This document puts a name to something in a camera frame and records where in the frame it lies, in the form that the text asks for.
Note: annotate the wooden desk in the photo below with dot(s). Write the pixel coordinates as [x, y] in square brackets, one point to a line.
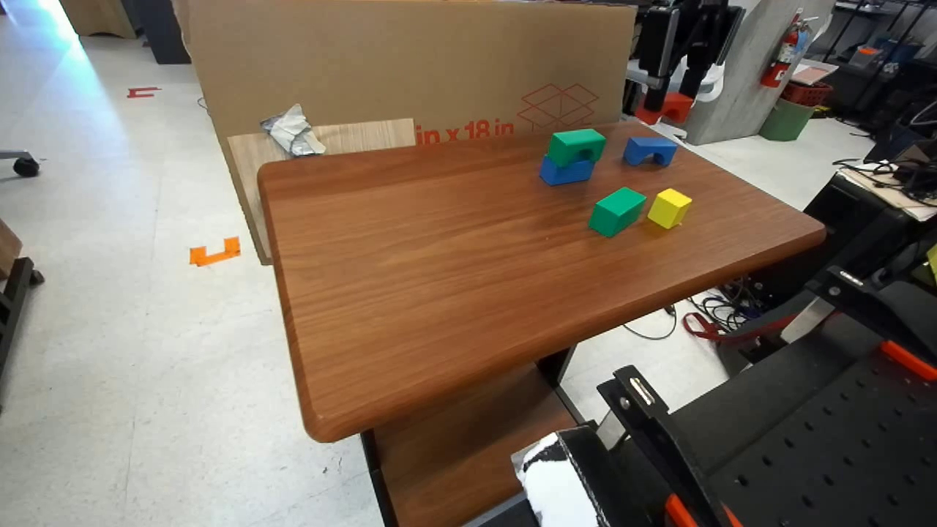
[430, 298]

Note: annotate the crumpled white cloth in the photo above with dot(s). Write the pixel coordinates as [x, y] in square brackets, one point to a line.
[292, 132]

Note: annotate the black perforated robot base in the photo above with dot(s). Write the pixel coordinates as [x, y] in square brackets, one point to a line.
[836, 428]

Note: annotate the large cardboard box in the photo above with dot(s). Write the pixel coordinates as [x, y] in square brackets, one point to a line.
[458, 69]

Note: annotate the red fire extinguisher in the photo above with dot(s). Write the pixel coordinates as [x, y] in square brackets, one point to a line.
[784, 50]

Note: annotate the green rectangular block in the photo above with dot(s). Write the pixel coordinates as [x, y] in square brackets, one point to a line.
[614, 213]

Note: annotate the blue block under green arch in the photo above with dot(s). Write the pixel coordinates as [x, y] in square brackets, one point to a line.
[565, 173]

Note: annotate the yellow cube block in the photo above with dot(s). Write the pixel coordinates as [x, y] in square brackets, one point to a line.
[667, 208]

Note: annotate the orange floor tape marker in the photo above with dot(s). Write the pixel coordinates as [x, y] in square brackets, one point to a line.
[202, 255]

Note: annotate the green bucket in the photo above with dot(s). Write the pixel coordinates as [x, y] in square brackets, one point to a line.
[784, 122]

